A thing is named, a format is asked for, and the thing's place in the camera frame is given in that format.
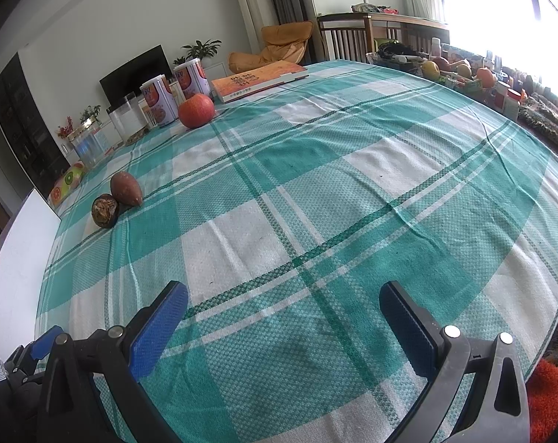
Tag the leafy plant in pot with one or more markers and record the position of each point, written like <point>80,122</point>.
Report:
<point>90,114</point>

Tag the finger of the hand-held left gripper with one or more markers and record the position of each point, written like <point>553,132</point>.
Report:
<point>45,341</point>

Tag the black television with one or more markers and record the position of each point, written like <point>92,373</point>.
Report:
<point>131,74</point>

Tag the dark wooden chair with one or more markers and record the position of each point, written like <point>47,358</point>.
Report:
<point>343,39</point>

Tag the black lid clear jar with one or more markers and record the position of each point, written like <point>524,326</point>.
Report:
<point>127,120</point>

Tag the orange book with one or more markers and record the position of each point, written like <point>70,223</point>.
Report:
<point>255,80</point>

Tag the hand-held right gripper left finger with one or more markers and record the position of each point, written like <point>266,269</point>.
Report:
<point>159,327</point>

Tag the large green potted plant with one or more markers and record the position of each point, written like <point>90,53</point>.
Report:
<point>201,50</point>

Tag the tray of assorted fruit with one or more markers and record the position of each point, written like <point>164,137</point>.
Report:
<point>459,74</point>

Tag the small potted plant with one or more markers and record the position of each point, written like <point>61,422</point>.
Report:
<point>179,61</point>

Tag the small sweet potato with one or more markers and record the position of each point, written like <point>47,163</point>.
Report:
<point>126,189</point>

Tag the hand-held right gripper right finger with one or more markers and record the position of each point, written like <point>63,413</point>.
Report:
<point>408,327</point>

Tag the dark glass cabinet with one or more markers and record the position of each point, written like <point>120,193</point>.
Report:
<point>25,120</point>

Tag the clutter on wooden desk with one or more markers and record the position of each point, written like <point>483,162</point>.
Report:
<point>373,8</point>

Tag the green plaid tablecloth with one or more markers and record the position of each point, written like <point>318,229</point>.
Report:
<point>329,194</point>

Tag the standing air conditioner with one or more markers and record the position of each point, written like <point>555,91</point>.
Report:
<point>251,4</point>

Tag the black cluttered container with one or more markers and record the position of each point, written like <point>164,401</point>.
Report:
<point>394,50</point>

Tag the red flower bouquet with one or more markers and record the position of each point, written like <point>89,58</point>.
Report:
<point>65,128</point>

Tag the fruit print tissue pack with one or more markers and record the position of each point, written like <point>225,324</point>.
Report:
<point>67,183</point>

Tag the red labelled can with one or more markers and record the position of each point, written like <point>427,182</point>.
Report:
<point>159,101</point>
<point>192,80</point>

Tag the orange beanbag chair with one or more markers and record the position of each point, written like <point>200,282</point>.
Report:
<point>283,39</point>

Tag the red apple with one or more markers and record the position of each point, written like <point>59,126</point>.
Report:
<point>196,110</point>

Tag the patterned dark cloth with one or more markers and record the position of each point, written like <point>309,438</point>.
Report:
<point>549,120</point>

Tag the window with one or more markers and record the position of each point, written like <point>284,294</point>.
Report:
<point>505,14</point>

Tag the orange red seat cushion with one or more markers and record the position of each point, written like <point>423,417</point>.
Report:
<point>553,401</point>

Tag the gold lid glass jar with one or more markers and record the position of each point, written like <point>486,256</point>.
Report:
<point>89,145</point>

